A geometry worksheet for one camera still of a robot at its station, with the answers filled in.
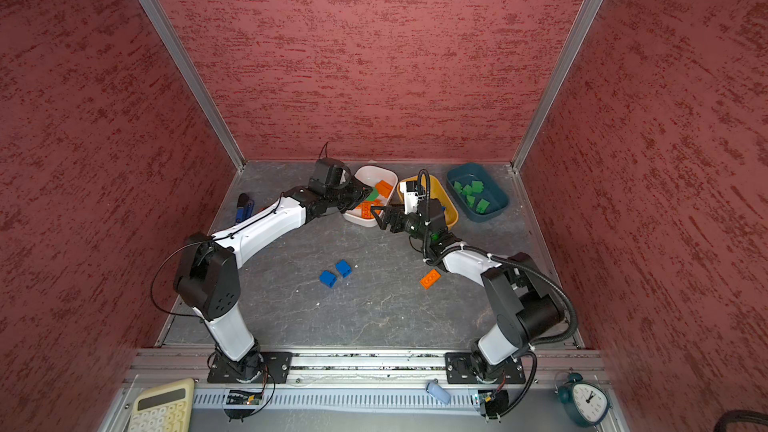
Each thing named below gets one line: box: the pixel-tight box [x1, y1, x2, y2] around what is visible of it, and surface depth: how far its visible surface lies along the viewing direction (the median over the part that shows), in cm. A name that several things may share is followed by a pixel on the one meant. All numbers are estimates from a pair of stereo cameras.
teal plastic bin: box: [445, 163, 510, 223], surface depth 112 cm
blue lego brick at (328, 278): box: [319, 270, 337, 288], surface depth 91 cm
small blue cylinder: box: [426, 378, 451, 405], surface depth 70 cm
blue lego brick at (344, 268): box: [336, 259, 353, 279], surface depth 94 cm
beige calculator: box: [128, 378, 195, 432], surface depth 68 cm
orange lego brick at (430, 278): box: [420, 269, 441, 290], surface depth 91 cm
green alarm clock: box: [558, 372, 612, 427], surface depth 68 cm
